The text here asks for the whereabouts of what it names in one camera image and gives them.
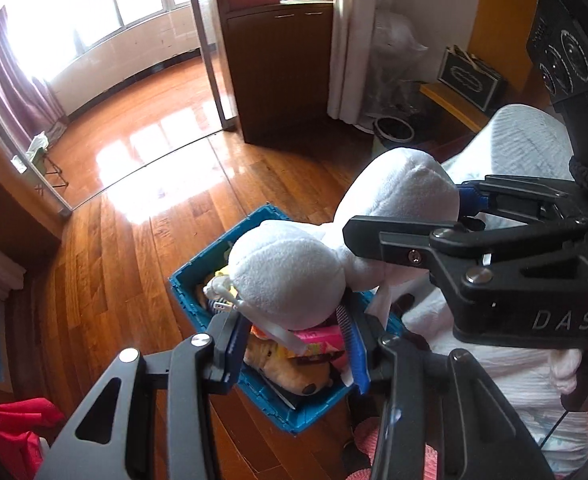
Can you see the red cloth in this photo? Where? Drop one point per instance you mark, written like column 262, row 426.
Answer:
column 8, row 435

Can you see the pink cylindrical can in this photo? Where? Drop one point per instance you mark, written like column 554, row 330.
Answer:
column 319, row 337

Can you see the purple curtain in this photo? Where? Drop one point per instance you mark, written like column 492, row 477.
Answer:
column 18, row 90

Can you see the tan plush dog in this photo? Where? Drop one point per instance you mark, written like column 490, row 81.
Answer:
column 294, row 375

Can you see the metal sliding door frame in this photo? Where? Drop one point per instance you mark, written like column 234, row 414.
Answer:
column 33, row 170
column 213, row 60

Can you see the blue plastic crate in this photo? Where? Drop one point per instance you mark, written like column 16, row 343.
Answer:
column 314, row 420

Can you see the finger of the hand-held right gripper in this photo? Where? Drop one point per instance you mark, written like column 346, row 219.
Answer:
column 471, row 200
column 409, row 250

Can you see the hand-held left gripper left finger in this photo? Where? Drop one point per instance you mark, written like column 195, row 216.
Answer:
column 236, row 350

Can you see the white curtain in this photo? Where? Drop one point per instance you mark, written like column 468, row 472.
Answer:
column 354, row 35

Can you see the yellow wooden nightstand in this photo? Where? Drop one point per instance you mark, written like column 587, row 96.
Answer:
column 454, row 110

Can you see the pale green waste bin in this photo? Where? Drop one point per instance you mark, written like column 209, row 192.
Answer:
column 394, row 130

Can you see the white pink quilt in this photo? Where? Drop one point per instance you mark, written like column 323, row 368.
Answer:
column 524, row 385

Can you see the navy striped cloth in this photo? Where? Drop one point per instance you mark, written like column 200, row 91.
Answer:
column 218, row 306

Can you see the person's right hand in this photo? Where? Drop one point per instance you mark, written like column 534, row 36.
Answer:
column 564, row 372

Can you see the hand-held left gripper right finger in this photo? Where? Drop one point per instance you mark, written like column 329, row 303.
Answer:
column 358, row 360

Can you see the plastic covered fan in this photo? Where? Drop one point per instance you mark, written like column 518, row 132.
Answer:
column 396, row 45

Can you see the white plastic stick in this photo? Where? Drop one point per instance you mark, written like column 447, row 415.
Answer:
column 279, row 335

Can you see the brown wooden cabinet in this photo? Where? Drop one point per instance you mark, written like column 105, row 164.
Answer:
column 284, row 70

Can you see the white plush toy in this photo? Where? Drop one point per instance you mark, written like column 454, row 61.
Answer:
column 284, row 275

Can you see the small folding stool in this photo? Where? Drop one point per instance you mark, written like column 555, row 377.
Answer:
column 38, row 155

